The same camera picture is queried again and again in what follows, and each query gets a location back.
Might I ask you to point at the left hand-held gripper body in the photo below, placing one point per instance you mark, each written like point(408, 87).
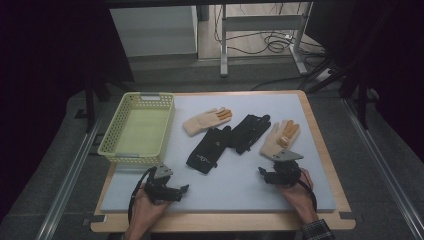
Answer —
point(156, 186)

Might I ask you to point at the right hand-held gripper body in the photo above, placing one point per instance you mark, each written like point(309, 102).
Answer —
point(286, 170)

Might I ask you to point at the beige knit glove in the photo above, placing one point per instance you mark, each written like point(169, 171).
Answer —
point(276, 140)
point(204, 121)

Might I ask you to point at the plain black glove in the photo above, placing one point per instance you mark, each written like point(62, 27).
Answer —
point(249, 133)

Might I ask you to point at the black glove with logo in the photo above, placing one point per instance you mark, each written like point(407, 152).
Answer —
point(208, 150)

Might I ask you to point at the yellow-green plastic basket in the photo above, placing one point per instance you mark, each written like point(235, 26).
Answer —
point(141, 131)

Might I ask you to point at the person's left hand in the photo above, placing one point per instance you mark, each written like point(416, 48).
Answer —
point(146, 213)

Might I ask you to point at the person's right hand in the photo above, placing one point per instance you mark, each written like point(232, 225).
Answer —
point(298, 200)

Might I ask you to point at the white foam mat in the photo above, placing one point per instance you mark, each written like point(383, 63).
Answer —
point(233, 186)

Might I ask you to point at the white power strip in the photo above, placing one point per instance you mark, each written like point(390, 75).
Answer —
point(323, 75)

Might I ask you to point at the black tripod stand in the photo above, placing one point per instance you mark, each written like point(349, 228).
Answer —
point(361, 100)

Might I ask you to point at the white cabinet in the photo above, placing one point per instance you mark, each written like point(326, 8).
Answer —
point(153, 30)

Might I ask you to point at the aluminium floor rail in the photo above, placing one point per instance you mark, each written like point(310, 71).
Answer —
point(383, 166)
point(66, 180)

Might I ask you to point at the white metal desk frame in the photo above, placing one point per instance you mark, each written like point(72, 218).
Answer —
point(263, 23)

